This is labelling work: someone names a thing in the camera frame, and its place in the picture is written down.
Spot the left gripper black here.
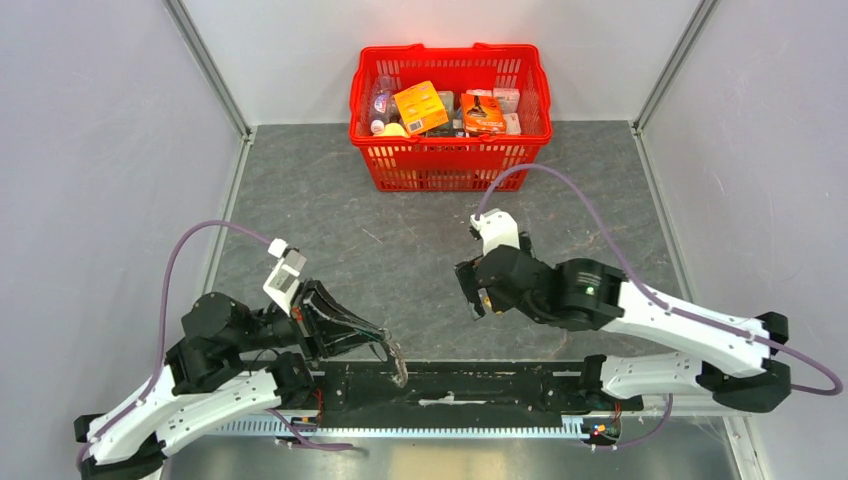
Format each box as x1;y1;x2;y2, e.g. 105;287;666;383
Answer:
233;276;389;364

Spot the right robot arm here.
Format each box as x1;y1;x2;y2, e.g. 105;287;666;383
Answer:
454;246;792;413

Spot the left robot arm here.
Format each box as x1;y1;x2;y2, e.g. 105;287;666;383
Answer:
74;280;408;479

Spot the red shopping basket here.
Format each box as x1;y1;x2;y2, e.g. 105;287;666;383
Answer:
348;43;553;192

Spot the orange black package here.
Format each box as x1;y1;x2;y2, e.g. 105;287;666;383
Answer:
460;93;507;135

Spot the yellow round item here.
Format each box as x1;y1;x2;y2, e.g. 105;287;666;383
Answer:
379;123;410;138

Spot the orange box left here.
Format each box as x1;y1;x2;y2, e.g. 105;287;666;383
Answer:
393;81;449;135

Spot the white pink box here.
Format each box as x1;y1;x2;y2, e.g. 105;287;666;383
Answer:
492;87;521;114

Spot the clear plastic bottle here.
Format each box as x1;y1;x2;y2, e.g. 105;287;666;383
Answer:
367;75;400;135

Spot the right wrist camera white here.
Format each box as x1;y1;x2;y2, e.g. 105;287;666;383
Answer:
470;209;520;255

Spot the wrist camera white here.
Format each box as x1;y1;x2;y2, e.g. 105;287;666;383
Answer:
470;209;520;255
262;238;307;315

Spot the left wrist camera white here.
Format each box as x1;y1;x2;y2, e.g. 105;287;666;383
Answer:
262;238;307;315

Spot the black base frame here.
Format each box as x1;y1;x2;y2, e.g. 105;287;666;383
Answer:
281;360;644;429

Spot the white slotted cable duct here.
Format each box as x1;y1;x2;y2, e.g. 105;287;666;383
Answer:
208;413;621;441

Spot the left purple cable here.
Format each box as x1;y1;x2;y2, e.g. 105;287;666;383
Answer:
74;220;274;468

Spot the purple cable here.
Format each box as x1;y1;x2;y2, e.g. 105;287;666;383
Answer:
74;220;274;468
473;162;844;397

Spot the left aluminium corner post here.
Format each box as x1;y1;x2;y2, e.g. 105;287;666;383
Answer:
163;0;252;140

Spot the aluminium corner post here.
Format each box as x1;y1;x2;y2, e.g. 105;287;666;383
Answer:
631;0;720;135
163;0;252;140

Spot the right aluminium corner post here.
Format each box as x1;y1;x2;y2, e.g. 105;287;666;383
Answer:
631;0;720;135

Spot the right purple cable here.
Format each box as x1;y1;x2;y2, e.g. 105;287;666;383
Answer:
473;162;844;397

